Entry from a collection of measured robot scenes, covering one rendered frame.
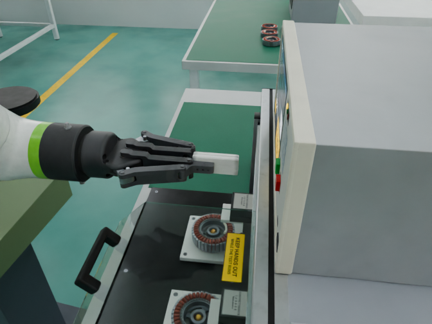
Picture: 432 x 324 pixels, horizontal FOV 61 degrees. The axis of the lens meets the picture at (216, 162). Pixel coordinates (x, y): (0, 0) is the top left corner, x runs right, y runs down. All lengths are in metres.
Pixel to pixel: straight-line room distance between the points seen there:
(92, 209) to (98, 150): 1.76
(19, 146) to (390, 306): 0.55
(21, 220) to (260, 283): 0.74
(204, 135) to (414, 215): 1.09
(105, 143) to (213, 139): 0.88
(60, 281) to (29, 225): 0.93
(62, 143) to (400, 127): 0.45
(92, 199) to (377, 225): 2.08
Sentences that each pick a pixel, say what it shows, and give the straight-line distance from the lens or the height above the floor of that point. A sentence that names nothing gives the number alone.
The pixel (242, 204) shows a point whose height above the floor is 0.92.
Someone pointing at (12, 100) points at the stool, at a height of 0.56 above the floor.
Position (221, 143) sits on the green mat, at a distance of 1.40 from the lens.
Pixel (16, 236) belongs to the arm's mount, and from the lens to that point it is 1.09.
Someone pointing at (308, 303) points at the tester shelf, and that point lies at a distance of 0.49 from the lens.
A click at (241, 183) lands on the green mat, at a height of 0.75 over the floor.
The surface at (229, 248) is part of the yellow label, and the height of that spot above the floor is 1.07.
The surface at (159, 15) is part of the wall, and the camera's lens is 5.50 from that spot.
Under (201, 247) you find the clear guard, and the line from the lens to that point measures 0.60.
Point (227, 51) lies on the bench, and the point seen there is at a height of 0.75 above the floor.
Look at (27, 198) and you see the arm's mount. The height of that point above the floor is 0.85.
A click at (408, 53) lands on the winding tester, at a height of 1.32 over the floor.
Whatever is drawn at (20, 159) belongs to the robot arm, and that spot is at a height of 1.19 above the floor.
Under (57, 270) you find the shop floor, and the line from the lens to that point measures 2.07.
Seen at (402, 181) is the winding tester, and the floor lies 1.28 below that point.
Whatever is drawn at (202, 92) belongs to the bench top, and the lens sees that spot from 1.80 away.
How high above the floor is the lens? 1.52
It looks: 36 degrees down
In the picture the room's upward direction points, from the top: straight up
